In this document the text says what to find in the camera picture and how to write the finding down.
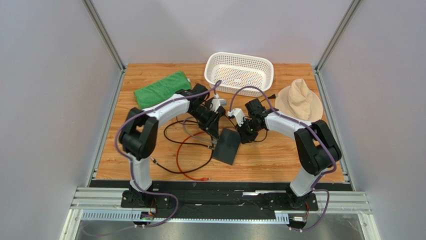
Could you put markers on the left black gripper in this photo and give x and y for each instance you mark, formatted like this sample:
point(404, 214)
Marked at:
point(212, 124)

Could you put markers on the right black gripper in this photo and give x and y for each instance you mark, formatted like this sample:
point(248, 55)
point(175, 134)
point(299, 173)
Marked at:
point(245, 128)

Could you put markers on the black network switch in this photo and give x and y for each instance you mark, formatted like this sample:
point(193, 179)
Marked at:
point(227, 146)

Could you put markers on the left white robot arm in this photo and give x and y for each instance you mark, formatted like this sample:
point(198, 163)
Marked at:
point(136, 139)

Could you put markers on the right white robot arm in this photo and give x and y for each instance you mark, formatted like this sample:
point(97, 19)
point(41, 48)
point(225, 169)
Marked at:
point(317, 149)

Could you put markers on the white perforated plastic basket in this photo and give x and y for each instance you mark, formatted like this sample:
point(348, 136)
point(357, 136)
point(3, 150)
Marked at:
point(238, 73)

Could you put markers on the beige bucket hat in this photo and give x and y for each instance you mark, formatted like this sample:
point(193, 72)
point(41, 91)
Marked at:
point(298, 101)

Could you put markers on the green folded towel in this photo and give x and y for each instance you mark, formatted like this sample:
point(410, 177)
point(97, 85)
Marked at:
point(161, 90)

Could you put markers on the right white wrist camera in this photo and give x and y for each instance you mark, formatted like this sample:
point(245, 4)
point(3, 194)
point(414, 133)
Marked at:
point(238, 115)

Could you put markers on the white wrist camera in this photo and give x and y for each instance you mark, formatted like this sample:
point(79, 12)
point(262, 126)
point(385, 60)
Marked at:
point(217, 102)
point(238, 115)

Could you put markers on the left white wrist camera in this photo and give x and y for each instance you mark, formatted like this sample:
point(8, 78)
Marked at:
point(217, 102)

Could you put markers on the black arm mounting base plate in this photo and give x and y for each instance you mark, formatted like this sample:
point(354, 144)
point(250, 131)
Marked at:
point(219, 200)

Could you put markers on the aluminium frame rail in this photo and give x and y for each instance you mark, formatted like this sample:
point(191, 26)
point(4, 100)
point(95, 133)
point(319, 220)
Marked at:
point(341, 215)

